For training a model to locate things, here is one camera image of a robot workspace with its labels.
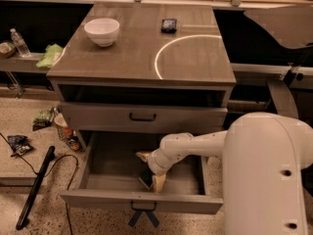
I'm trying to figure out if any dark blue snack bag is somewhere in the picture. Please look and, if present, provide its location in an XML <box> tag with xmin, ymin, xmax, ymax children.
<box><xmin>8</xmin><ymin>135</ymin><xmax>33</xmax><ymax>156</ymax></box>

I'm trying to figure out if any open lower grey drawer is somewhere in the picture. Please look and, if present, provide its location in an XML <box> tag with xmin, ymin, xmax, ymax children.
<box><xmin>61</xmin><ymin>132</ymin><xmax>223</xmax><ymax>214</ymax></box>

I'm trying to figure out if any clear plastic water bottle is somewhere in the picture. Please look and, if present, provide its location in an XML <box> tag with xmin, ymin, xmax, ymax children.
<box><xmin>10</xmin><ymin>28</ymin><xmax>30</xmax><ymax>57</ymax></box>

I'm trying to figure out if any black long bar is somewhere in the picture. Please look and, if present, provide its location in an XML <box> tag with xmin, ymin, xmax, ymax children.
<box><xmin>16</xmin><ymin>146</ymin><xmax>55</xmax><ymax>230</ymax></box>

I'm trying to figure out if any grey drawer cabinet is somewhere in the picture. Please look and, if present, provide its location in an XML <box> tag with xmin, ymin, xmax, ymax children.
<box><xmin>47</xmin><ymin>3</ymin><xmax>236</xmax><ymax>145</ymax></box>

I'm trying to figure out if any light green cloth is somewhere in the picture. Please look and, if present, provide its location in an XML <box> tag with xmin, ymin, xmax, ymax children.
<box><xmin>36</xmin><ymin>44</ymin><xmax>63</xmax><ymax>68</ymax></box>

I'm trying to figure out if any white ceramic bowl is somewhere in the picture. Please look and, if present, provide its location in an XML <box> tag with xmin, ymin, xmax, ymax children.
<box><xmin>84</xmin><ymin>18</ymin><xmax>119</xmax><ymax>47</ymax></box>

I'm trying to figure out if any small bowl on shelf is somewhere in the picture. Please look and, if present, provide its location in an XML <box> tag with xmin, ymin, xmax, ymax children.
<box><xmin>0</xmin><ymin>41</ymin><xmax>16</xmax><ymax>59</ymax></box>

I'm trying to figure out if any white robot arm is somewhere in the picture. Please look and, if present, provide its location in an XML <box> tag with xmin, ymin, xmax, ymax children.
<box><xmin>137</xmin><ymin>113</ymin><xmax>313</xmax><ymax>235</ymax></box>

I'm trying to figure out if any patterned paper cup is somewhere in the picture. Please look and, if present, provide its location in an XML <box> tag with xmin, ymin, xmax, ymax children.
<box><xmin>54</xmin><ymin>114</ymin><xmax>73</xmax><ymax>140</ymax></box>

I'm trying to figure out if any closed middle grey drawer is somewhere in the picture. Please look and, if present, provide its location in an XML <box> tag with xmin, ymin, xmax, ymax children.
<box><xmin>61</xmin><ymin>102</ymin><xmax>227</xmax><ymax>134</ymax></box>

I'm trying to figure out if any black floor cable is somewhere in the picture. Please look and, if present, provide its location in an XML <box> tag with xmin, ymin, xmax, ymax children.
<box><xmin>0</xmin><ymin>132</ymin><xmax>80</xmax><ymax>235</ymax></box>

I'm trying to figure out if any green yellow sponge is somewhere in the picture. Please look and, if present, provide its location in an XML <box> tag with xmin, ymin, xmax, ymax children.
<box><xmin>139</xmin><ymin>168</ymin><xmax>154</xmax><ymax>190</ymax></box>

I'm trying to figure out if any green chip bag on floor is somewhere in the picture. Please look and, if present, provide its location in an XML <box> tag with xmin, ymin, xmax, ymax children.
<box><xmin>32</xmin><ymin>107</ymin><xmax>56</xmax><ymax>131</ymax></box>

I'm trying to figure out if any black office chair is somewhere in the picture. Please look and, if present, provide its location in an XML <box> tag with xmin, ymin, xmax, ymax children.
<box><xmin>243</xmin><ymin>7</ymin><xmax>313</xmax><ymax>119</ymax></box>

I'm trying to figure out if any dark blue snack packet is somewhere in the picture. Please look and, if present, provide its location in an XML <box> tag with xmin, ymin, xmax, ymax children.
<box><xmin>161</xmin><ymin>19</ymin><xmax>177</xmax><ymax>33</ymax></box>

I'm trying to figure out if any orange snack packet on floor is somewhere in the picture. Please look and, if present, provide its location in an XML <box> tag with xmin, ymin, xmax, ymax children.
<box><xmin>67</xmin><ymin>136</ymin><xmax>82</xmax><ymax>152</ymax></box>

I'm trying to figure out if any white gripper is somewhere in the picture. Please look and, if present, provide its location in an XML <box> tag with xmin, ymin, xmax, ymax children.
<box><xmin>136</xmin><ymin>133</ymin><xmax>194</xmax><ymax>193</ymax></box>

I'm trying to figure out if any blue tape cross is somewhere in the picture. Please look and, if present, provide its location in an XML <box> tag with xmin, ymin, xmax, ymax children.
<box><xmin>128</xmin><ymin>211</ymin><xmax>159</xmax><ymax>228</ymax></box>

